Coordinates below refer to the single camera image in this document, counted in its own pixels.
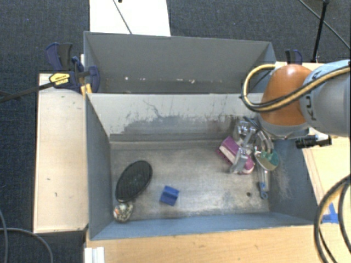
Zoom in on black cylinder on white bracket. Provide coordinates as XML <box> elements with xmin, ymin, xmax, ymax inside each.
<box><xmin>295</xmin><ymin>134</ymin><xmax>333</xmax><ymax>150</ymax></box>

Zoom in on black oval mesh disc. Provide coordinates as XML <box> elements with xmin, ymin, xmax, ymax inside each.
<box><xmin>115</xmin><ymin>160</ymin><xmax>154</xmax><ymax>203</ymax></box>

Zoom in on purple and white brush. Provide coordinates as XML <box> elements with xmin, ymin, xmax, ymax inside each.
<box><xmin>215</xmin><ymin>135</ymin><xmax>256</xmax><ymax>175</ymax></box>

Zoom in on mottled grey ball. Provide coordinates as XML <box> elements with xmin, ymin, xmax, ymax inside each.
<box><xmin>112</xmin><ymin>202</ymin><xmax>134</xmax><ymax>224</ymax></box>

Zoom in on grey metal bin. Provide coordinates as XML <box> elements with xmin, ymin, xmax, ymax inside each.
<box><xmin>83</xmin><ymin>31</ymin><xmax>320</xmax><ymax>242</ymax></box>

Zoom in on blue block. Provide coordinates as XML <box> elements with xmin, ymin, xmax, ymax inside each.
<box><xmin>159</xmin><ymin>185</ymin><xmax>180</xmax><ymax>207</ymax></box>

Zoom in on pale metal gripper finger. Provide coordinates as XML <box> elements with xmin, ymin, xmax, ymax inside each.
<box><xmin>229</xmin><ymin>148</ymin><xmax>242</xmax><ymax>174</ymax></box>
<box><xmin>237</xmin><ymin>150</ymin><xmax>250</xmax><ymax>173</ymax></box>

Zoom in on clear tube with blue ends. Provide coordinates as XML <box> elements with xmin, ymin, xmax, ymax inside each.
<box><xmin>257</xmin><ymin>168</ymin><xmax>271</xmax><ymax>200</ymax></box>

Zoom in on pale wood flat board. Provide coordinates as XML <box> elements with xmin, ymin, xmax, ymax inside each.
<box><xmin>33</xmin><ymin>73</ymin><xmax>90</xmax><ymax>233</ymax></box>

